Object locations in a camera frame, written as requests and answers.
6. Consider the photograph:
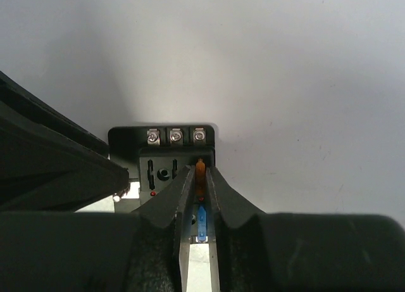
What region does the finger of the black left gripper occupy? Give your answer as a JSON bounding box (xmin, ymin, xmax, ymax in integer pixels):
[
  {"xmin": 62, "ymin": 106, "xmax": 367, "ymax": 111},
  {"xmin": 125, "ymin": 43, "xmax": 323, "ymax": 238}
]
[{"xmin": 1, "ymin": 73, "xmax": 129, "ymax": 211}]

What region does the black fuse box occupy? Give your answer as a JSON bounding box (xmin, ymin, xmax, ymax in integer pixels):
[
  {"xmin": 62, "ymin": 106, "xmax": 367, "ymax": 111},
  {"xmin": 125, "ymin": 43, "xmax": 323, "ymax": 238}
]
[{"xmin": 107, "ymin": 124, "xmax": 219, "ymax": 242}]

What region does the blue blade fuse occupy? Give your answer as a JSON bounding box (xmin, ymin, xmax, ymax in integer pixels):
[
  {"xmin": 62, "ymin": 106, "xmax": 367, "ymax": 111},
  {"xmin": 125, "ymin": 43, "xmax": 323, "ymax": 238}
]
[{"xmin": 197, "ymin": 205, "xmax": 207, "ymax": 243}]

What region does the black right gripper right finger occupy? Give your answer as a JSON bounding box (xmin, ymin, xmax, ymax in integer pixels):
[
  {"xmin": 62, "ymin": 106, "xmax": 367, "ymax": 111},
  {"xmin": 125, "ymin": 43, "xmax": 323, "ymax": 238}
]
[{"xmin": 206, "ymin": 167, "xmax": 404, "ymax": 291}]

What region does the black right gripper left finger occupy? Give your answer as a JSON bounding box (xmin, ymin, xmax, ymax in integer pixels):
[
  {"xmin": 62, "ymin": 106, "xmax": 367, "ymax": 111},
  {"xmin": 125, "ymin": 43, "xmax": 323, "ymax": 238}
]
[{"xmin": 1, "ymin": 166, "xmax": 195, "ymax": 291}]

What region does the orange blade fuse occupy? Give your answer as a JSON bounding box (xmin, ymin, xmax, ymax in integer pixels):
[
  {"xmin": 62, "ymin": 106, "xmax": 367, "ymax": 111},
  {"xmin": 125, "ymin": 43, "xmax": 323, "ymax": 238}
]
[{"xmin": 196, "ymin": 158, "xmax": 206, "ymax": 197}]

